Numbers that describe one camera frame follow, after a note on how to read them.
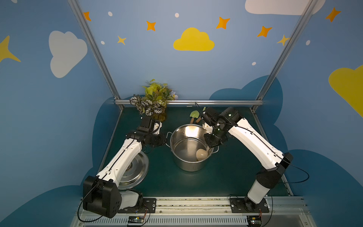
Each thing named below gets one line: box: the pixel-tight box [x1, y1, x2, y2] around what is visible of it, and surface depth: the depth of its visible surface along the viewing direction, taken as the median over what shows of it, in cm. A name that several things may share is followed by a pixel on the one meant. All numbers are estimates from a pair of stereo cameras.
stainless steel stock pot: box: [165, 124, 220, 172], surface depth 88 cm
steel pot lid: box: [118, 150, 150, 191], surface depth 86 cm
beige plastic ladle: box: [196, 145, 210, 161], surface depth 92 cm
